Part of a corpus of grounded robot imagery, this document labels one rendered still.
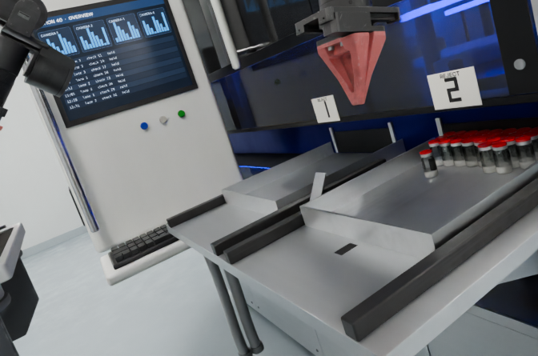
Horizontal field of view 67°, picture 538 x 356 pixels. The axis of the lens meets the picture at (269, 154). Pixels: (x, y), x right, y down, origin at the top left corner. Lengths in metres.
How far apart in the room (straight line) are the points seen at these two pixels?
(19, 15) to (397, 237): 0.64
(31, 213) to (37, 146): 0.82
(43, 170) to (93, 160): 4.55
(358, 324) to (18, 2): 0.66
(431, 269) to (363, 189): 0.32
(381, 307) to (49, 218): 5.57
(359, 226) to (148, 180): 0.84
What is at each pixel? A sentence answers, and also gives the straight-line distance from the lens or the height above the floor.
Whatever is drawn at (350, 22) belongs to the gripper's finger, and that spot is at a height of 1.15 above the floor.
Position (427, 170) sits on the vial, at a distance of 0.74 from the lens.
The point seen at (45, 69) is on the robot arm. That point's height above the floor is 1.25.
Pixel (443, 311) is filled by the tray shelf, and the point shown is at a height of 0.88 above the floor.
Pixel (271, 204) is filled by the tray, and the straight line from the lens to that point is 0.76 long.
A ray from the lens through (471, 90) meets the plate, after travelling 0.70.
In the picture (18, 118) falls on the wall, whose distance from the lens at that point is 5.82.
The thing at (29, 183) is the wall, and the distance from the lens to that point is 5.81.
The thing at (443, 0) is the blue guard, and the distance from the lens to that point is 0.70.
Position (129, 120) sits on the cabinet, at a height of 1.14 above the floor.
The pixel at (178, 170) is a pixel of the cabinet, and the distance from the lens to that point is 1.30.
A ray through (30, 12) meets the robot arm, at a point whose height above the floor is 1.34.
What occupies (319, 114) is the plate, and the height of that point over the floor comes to 1.01.
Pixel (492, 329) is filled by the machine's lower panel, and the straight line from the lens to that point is 0.92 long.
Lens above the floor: 1.12
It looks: 10 degrees down
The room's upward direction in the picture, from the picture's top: 18 degrees counter-clockwise
